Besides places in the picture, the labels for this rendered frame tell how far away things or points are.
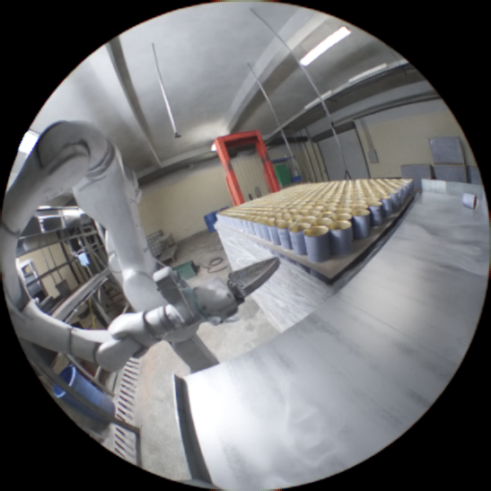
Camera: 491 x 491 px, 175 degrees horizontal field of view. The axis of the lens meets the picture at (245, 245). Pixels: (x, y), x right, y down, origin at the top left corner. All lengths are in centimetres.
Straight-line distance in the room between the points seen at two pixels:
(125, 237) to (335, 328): 49
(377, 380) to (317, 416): 9
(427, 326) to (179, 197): 936
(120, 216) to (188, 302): 27
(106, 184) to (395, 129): 974
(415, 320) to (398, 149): 940
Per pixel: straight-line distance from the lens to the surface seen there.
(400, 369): 28
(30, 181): 32
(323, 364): 26
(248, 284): 30
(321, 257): 43
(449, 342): 33
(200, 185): 941
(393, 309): 33
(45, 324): 40
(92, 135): 34
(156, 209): 943
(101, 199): 45
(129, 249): 44
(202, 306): 30
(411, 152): 946
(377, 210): 63
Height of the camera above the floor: 132
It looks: 18 degrees down
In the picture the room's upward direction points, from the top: 20 degrees counter-clockwise
